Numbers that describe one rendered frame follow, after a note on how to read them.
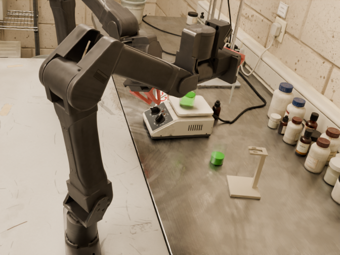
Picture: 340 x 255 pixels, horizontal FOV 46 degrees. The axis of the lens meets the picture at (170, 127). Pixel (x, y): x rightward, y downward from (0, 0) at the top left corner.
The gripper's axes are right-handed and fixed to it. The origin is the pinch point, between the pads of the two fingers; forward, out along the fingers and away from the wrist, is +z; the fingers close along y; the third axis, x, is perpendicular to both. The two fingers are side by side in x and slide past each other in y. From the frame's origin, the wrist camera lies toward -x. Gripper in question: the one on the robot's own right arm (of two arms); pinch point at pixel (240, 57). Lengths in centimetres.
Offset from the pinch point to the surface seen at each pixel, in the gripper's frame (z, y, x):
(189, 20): 95, 95, 31
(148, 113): -1.8, 27.5, 29.1
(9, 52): 52, 233, 91
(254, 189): -2.6, -15.1, 31.7
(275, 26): 66, 26, 9
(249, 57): 71, 38, 28
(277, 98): 37.6, 3.9, 24.4
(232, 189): -7.3, -11.2, 31.7
